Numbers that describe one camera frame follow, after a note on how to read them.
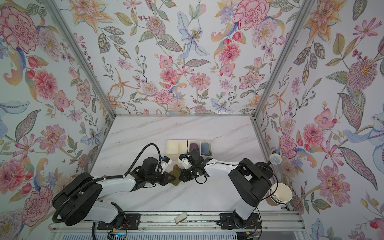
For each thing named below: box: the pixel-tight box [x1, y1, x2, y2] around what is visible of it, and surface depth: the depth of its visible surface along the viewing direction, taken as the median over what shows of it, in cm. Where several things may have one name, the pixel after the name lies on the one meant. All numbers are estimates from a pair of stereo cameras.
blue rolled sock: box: [201, 142, 211, 156], surface depth 97 cm
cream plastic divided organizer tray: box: [165, 139, 213, 161], surface depth 100 cm
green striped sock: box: [169, 163, 183, 187], surface depth 87 cm
